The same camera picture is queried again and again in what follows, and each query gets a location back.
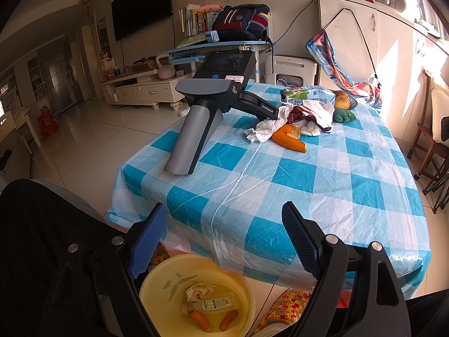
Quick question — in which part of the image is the row of books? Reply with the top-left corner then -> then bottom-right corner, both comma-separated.
178,4 -> 223,37

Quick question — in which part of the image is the white cupboard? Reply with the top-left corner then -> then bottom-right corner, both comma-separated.
317,0 -> 414,93

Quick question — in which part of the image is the cream tv cabinet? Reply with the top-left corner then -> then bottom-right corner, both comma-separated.
101,70 -> 192,111

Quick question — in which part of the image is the blue checkered plastic tablecloth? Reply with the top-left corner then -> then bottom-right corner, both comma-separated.
106,104 -> 432,298

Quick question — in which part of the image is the green plush toy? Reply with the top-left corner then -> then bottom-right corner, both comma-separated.
333,108 -> 356,123

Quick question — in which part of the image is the red orange snack wrapper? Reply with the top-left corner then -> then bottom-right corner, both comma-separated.
288,102 -> 333,136

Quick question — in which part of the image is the blue white study desk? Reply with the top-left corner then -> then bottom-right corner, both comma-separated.
155,40 -> 272,83

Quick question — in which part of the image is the green blue milk carton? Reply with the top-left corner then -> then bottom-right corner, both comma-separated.
280,85 -> 336,106

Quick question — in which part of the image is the pink kettlebell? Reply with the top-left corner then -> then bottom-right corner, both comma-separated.
156,54 -> 176,80

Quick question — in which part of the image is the colourful crochet cushion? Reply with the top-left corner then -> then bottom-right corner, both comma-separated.
253,289 -> 310,337

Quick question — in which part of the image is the dark blue backpack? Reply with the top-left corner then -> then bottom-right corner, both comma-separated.
212,4 -> 273,52

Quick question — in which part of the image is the dark fruit bowl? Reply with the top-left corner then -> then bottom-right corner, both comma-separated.
348,95 -> 358,110

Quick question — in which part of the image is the wooden chair with cushion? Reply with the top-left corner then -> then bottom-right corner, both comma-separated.
406,69 -> 448,197

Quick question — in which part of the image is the colourful hanging cloth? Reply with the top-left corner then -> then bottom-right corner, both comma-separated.
306,30 -> 382,110

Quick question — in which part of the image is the plastic bottle in basin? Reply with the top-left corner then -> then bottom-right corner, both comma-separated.
181,296 -> 237,315

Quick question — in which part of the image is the yellow plastic trash basin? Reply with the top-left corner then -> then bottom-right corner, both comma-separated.
139,254 -> 256,336

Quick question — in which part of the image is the crumpled white tissue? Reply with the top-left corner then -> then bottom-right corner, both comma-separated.
244,100 -> 334,143

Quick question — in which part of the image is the white plastic chair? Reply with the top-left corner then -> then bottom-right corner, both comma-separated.
264,55 -> 317,88

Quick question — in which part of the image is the black wall television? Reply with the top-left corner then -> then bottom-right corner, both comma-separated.
111,0 -> 173,40

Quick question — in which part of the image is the orange peel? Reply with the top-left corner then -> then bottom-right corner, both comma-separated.
271,124 -> 307,153

